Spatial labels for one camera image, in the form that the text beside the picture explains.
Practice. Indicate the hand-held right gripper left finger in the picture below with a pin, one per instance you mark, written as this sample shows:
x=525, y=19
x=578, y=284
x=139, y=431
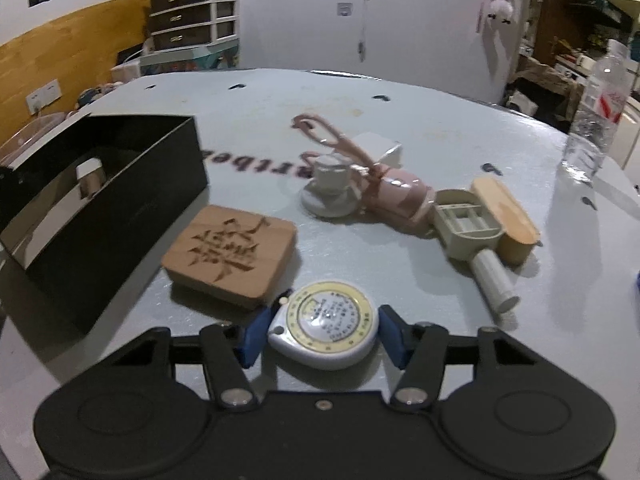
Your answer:
x=252, y=336

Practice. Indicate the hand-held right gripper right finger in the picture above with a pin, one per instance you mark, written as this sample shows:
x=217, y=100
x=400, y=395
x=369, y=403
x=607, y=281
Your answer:
x=392, y=335

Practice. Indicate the round white tin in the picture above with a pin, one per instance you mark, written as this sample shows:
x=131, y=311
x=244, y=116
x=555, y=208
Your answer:
x=325, y=320

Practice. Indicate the carved wooden block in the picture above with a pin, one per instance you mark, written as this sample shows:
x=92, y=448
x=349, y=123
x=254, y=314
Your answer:
x=225, y=255

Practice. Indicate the black rectangular box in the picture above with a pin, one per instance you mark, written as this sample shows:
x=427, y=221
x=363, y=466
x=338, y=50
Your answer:
x=125, y=240

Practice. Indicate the wooden spatula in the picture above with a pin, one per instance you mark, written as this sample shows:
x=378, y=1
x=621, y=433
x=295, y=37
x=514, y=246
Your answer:
x=505, y=215

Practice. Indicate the white object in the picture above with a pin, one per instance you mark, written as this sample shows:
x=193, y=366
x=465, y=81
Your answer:
x=330, y=175

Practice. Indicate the small white cube box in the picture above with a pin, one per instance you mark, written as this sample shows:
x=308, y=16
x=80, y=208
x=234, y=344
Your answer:
x=380, y=147

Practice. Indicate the white capped wooden stamp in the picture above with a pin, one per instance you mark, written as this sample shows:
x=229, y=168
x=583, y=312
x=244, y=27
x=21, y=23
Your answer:
x=90, y=180

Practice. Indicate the colourful printed cabinet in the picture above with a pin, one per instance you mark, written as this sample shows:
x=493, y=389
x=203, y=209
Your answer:
x=195, y=60

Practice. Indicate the pile of soft toys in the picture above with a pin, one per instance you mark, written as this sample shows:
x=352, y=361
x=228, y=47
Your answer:
x=97, y=95

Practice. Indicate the white appliance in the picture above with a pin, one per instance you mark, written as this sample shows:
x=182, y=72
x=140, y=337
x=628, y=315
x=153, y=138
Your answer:
x=131, y=67

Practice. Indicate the clear plastic storage bin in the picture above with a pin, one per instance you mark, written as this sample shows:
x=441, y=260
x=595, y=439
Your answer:
x=35, y=130

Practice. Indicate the clear plastic water bottle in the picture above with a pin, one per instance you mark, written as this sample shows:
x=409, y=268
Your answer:
x=597, y=105

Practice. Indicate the white drawer cabinet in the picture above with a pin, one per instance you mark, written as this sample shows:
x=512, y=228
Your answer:
x=190, y=15

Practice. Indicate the white sheep plush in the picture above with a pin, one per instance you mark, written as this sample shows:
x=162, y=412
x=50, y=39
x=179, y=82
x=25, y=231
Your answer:
x=500, y=9

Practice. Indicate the white wall socket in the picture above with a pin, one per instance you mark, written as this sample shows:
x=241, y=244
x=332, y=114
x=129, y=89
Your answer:
x=44, y=96

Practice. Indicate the grey wall switch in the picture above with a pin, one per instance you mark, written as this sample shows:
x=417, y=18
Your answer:
x=344, y=8

